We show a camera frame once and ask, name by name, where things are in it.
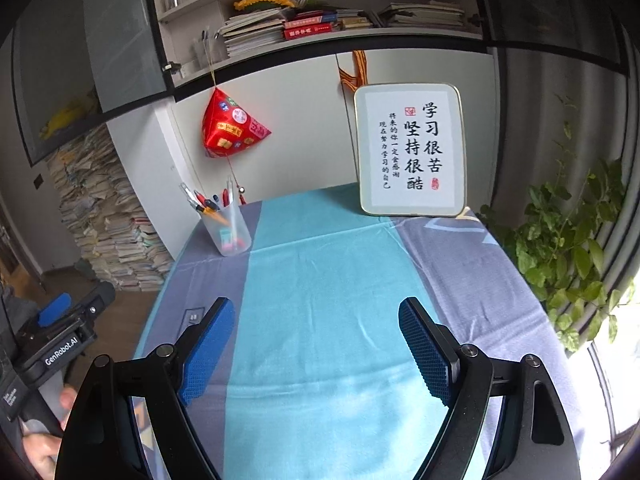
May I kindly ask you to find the green potted plant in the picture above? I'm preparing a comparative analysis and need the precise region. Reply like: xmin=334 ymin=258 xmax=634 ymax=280
xmin=477 ymin=92 xmax=640 ymax=356

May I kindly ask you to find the gold medal with striped ribbon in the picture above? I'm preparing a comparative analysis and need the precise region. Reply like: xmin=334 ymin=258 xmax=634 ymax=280
xmin=337 ymin=50 xmax=371 ymax=97

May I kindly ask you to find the framed calligraphy board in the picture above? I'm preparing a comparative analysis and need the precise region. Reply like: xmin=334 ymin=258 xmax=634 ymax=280
xmin=353 ymin=82 xmax=471 ymax=219

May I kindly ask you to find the stack of magazines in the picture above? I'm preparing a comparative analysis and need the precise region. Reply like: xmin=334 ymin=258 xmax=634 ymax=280
xmin=219 ymin=7 xmax=290 ymax=59

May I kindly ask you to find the clear plastic pen cup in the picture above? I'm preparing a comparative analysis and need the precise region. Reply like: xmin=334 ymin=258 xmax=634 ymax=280
xmin=200 ymin=195 xmax=252 ymax=257

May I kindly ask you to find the person's left hand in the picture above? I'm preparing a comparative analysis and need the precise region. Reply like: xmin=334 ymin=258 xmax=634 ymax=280
xmin=20 ymin=387 xmax=78 ymax=480

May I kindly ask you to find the red book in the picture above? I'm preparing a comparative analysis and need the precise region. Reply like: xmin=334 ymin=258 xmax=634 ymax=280
xmin=282 ymin=17 xmax=338 ymax=31
xmin=283 ymin=28 xmax=337 ymax=42

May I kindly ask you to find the tall pile of papers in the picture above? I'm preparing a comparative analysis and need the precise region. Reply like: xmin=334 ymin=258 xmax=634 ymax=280
xmin=45 ymin=125 xmax=176 ymax=293

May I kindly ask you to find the stack of grey books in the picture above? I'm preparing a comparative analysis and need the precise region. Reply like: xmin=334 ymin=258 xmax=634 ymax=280
xmin=375 ymin=2 xmax=469 ymax=29

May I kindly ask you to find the blue and teal tablecloth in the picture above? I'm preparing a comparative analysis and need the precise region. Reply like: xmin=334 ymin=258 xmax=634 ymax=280
xmin=132 ymin=182 xmax=601 ymax=480

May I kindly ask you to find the red pyramid hanging ornament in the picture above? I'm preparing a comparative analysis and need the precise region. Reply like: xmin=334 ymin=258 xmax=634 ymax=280
xmin=201 ymin=72 xmax=273 ymax=206

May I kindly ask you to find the bunch of assorted pens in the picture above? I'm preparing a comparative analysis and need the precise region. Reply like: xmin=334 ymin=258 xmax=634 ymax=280
xmin=179 ymin=176 xmax=247 ymax=227

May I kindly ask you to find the clear shelf pen holder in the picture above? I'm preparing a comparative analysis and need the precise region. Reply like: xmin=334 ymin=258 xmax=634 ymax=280
xmin=192 ymin=30 xmax=227 ymax=69

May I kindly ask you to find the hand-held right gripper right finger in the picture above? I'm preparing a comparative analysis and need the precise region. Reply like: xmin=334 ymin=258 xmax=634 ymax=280
xmin=398 ymin=297 xmax=583 ymax=480

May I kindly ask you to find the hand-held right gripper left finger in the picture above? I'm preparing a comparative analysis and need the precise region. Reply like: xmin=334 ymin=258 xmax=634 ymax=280
xmin=52 ymin=297 xmax=236 ymax=480

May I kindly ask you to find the glass cabinet door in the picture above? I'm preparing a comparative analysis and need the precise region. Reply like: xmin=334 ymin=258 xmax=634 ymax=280
xmin=470 ymin=0 xmax=632 ymax=77
xmin=10 ymin=0 xmax=173 ymax=166

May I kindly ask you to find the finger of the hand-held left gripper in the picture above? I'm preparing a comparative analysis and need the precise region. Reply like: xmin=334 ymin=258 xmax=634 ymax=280
xmin=38 ymin=292 xmax=74 ymax=327
xmin=75 ymin=283 xmax=117 ymax=321

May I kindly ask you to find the white bookshelf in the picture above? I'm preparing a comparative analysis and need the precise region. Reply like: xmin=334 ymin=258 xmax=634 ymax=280
xmin=149 ymin=0 xmax=493 ymax=88

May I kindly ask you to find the yellow item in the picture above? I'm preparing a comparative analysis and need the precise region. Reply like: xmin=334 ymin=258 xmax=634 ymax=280
xmin=40 ymin=94 xmax=99 ymax=142

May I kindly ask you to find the yellow flower garland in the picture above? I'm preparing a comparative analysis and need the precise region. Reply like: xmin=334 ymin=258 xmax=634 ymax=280
xmin=233 ymin=0 xmax=296 ymax=12

